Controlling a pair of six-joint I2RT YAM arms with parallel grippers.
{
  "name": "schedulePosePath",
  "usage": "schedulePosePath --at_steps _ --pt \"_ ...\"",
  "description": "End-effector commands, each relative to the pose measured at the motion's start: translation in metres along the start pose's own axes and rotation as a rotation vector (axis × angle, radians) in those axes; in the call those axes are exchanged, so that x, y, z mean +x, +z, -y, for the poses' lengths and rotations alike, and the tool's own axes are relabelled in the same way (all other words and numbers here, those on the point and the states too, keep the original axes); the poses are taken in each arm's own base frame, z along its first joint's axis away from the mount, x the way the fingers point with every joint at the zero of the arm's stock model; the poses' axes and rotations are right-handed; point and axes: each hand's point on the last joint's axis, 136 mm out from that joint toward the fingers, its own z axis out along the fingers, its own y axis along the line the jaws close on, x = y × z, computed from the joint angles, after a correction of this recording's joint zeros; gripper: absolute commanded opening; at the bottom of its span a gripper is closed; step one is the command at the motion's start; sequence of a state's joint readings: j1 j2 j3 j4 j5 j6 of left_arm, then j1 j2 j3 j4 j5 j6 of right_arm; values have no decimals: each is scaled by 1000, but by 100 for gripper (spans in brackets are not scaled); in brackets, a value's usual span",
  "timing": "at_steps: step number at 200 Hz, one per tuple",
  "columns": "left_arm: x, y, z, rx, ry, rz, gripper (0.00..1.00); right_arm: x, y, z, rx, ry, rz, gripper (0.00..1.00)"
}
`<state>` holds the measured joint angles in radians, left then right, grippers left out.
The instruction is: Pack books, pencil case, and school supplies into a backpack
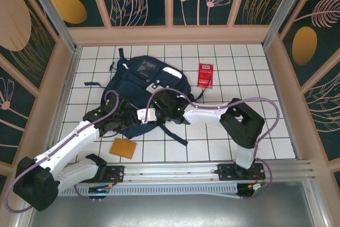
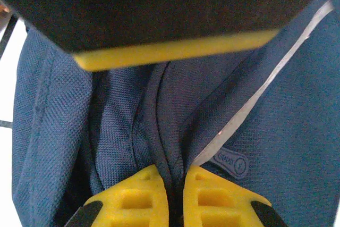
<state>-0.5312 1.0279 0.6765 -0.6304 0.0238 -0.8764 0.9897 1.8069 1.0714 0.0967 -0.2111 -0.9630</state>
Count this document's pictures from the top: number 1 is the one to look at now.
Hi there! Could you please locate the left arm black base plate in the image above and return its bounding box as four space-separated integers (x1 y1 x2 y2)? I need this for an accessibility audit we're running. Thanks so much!
102 165 125 184

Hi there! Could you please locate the navy blue backpack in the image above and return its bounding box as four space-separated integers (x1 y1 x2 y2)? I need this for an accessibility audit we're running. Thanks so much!
84 48 213 147

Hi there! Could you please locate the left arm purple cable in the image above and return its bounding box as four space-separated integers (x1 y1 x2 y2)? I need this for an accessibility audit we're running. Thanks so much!
4 90 120 214

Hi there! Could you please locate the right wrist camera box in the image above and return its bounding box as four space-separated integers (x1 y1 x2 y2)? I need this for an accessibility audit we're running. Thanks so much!
136 108 158 125

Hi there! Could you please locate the grey slotted cable duct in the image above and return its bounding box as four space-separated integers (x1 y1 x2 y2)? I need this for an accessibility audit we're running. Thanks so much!
59 183 240 198

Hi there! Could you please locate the long aluminium mounting rail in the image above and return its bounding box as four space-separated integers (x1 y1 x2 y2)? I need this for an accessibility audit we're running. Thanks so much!
26 159 317 185

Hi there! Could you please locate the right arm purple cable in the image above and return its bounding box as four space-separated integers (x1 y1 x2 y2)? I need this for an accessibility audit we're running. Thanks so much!
143 87 279 201

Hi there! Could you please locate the orange flat wallet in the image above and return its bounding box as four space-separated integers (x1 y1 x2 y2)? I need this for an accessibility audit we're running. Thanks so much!
109 138 137 159

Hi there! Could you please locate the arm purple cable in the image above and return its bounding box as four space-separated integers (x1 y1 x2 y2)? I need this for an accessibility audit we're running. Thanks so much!
143 87 279 201
4 90 120 214

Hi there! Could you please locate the aluminium side rail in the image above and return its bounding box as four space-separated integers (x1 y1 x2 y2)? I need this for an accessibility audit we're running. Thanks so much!
46 47 82 148

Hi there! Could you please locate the red pencil case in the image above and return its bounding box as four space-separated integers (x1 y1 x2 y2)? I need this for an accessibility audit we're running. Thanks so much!
197 63 215 89

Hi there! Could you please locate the aluminium corner post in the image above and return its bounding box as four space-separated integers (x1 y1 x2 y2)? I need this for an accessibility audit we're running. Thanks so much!
22 0 78 54
261 0 311 49

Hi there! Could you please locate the grey metal sheet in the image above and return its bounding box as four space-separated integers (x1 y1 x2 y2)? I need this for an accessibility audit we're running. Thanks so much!
15 195 327 227

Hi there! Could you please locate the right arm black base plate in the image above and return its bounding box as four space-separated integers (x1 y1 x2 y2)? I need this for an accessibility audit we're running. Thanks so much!
217 163 266 181

